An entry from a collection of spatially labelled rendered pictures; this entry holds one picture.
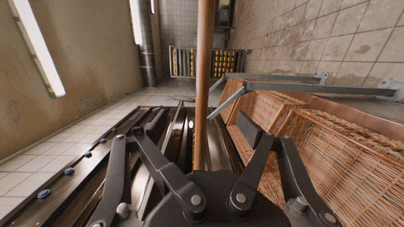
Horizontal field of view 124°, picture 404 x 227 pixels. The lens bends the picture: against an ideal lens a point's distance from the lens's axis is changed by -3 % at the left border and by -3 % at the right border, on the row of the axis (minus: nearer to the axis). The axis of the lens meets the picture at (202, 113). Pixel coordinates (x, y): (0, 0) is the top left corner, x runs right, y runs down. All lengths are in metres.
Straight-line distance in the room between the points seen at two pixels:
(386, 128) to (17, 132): 2.12
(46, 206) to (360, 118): 1.49
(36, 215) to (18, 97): 0.95
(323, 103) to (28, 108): 2.08
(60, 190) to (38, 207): 0.09
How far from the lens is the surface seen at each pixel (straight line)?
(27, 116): 1.71
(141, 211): 0.63
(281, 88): 0.75
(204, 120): 0.28
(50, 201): 1.10
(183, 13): 5.45
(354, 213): 0.82
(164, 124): 0.20
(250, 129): 0.18
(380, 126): 0.71
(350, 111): 0.75
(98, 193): 0.91
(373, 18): 1.53
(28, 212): 1.13
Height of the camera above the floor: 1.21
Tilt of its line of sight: 3 degrees down
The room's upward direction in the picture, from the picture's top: 89 degrees counter-clockwise
